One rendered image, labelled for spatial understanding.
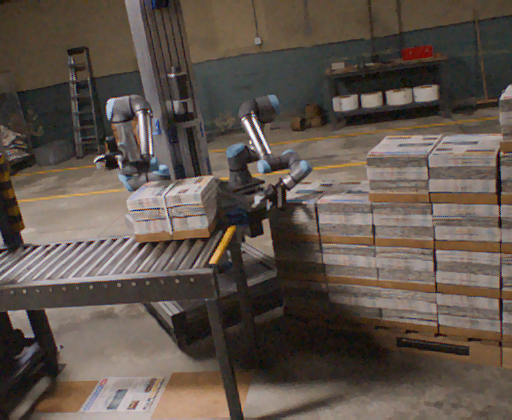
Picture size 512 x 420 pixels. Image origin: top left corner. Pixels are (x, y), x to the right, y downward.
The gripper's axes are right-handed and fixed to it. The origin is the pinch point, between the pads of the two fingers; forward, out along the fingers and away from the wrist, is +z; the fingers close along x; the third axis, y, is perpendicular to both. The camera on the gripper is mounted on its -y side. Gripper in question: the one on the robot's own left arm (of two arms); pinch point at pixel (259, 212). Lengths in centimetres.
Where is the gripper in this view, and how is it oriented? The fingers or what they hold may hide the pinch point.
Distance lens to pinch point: 282.2
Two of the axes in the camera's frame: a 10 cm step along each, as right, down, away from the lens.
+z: -7.3, 6.5, 2.3
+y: -3.6, -6.4, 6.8
